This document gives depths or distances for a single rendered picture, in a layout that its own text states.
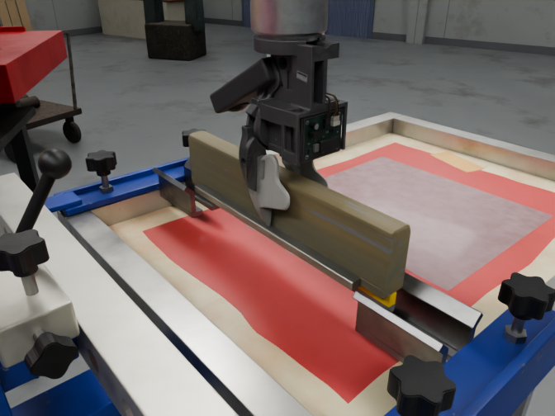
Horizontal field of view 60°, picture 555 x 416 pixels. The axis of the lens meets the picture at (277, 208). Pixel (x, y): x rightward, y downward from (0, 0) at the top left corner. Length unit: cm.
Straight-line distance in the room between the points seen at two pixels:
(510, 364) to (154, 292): 36
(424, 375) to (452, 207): 50
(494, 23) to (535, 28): 62
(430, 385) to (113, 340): 25
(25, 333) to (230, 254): 33
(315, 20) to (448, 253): 38
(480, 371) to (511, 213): 43
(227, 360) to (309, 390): 8
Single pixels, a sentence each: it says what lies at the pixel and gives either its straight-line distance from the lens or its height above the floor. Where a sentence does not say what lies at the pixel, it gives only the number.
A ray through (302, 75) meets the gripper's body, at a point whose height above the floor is 122.
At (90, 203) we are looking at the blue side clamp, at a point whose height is 100.
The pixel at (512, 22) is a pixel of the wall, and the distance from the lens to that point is 896.
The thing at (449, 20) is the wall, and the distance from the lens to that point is 921.
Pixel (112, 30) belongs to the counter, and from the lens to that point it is 1056.
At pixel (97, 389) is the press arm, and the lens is 56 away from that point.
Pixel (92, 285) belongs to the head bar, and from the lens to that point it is 49.
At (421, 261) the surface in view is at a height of 96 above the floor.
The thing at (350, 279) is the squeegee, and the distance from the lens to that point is 49.
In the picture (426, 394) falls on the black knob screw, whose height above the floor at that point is 106.
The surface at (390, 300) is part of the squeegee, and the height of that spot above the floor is 102.
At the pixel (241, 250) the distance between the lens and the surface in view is 67.
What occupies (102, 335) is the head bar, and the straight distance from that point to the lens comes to 43.
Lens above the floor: 131
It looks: 27 degrees down
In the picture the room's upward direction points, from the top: straight up
